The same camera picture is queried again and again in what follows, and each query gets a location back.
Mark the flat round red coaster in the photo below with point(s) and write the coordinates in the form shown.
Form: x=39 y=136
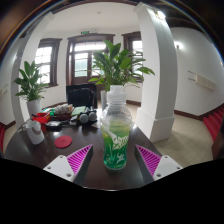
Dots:
x=63 y=141

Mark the white mug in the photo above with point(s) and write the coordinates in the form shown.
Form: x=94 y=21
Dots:
x=35 y=133

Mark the small potted plant, white pot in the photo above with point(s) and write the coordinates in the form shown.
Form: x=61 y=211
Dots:
x=33 y=107

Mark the basket of wrapped snacks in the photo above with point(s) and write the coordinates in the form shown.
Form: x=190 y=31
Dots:
x=63 y=111

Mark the red plastic box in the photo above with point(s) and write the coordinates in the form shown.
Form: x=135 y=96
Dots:
x=41 y=118

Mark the small black device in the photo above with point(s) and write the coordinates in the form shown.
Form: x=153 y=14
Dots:
x=54 y=125

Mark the bright wall lamp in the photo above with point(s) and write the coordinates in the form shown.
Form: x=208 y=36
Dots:
x=177 y=45
x=160 y=14

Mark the green exit sign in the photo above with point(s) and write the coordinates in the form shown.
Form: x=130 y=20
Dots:
x=85 y=32

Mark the green book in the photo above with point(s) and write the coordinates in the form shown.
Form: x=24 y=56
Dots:
x=78 y=111

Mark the clear bottle with green label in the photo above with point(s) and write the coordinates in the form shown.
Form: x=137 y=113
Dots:
x=116 y=140

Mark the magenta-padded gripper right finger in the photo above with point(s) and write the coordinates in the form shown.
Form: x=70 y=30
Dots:
x=166 y=166

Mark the large potted plant, white pot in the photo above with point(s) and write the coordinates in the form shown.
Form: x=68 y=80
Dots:
x=116 y=66

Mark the white wall radiator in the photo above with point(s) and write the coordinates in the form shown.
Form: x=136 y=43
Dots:
x=203 y=81

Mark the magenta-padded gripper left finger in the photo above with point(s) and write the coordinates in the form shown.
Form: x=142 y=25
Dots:
x=59 y=166

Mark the black chair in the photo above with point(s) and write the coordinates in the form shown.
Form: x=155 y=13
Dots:
x=81 y=96

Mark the red carpeted staircase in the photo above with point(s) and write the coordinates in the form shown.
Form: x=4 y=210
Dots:
x=215 y=123
x=2 y=136

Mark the green printed box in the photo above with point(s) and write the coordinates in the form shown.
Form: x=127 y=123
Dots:
x=49 y=111

